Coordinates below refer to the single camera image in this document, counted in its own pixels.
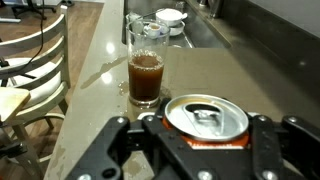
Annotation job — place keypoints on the small white bowl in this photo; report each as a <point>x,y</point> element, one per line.
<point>176,30</point>

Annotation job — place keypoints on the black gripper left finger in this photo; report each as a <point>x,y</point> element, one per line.
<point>100,150</point>

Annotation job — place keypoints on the orange white soda can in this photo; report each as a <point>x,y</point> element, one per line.
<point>206,116</point>

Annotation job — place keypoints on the chrome kitchen faucet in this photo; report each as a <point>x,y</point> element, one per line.
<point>215,6</point>

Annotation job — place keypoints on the steel kitchen sink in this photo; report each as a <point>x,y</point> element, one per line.
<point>200,30</point>

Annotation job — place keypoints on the large white bowl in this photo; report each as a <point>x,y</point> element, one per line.
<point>170,16</point>

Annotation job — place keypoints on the clear tall drinking glass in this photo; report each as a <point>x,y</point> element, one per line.
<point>146,73</point>

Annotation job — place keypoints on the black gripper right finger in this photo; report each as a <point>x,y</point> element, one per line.
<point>266,146</point>

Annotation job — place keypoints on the white coffee mug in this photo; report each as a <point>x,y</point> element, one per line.
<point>154,30</point>

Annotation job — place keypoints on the black office chair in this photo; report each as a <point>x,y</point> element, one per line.
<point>33,6</point>

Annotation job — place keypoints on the light wooden cart top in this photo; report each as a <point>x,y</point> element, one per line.
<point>11,101</point>

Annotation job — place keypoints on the pale wooden slat chair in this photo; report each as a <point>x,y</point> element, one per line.
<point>36,76</point>

